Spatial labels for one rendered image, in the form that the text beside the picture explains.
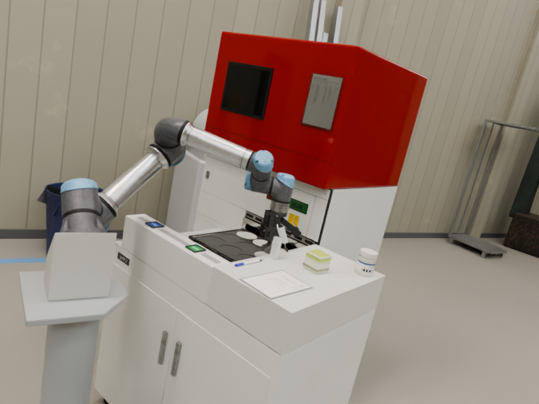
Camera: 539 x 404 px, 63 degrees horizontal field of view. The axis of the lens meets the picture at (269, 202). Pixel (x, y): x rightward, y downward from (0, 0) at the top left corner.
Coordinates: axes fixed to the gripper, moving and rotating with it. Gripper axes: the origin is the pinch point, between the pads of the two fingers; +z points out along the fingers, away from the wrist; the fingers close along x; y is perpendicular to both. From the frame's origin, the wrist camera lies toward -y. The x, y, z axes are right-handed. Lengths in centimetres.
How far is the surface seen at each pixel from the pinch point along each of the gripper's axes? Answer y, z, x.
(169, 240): 43.4, -4.0, 0.4
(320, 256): -7.6, -11.2, 24.1
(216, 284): 29.9, 1.0, 25.0
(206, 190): 14, -7, -74
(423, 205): -369, 42, -340
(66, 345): 75, 25, 23
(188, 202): -2, 35, -194
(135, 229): 54, -1, -18
